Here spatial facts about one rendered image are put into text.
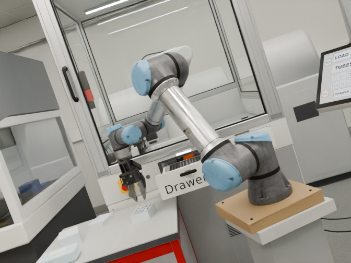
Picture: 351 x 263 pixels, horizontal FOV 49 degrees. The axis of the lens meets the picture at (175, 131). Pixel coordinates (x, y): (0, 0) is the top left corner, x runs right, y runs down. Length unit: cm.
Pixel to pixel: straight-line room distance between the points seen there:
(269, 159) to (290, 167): 81
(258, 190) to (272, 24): 412
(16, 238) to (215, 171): 111
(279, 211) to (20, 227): 120
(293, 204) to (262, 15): 419
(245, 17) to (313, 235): 113
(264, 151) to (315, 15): 425
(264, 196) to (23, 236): 114
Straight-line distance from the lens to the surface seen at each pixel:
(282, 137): 207
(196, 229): 211
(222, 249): 216
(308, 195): 132
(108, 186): 207
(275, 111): 205
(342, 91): 190
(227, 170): 117
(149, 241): 149
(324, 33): 544
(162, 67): 133
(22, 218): 198
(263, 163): 129
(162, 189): 170
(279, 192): 132
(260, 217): 125
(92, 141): 204
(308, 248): 139
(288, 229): 129
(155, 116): 163
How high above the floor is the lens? 124
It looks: 5 degrees down
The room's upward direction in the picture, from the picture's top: 19 degrees counter-clockwise
